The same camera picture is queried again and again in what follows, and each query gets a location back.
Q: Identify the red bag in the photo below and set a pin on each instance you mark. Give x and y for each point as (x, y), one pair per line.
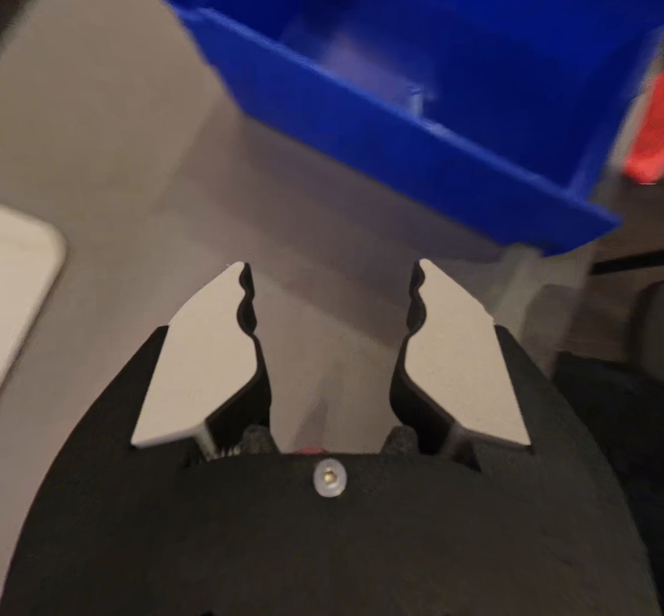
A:
(646, 138)

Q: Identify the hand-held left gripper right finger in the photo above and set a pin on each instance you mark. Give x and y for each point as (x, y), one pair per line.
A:
(461, 372)

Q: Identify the blue plastic bin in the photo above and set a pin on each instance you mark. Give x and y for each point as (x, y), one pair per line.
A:
(415, 81)

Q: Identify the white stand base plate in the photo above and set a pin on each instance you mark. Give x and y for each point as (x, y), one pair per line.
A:
(20, 289)

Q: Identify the person's dark clothing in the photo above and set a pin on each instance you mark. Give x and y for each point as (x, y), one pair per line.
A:
(612, 418)

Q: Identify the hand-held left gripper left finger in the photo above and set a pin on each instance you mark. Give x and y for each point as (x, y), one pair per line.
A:
(202, 367)

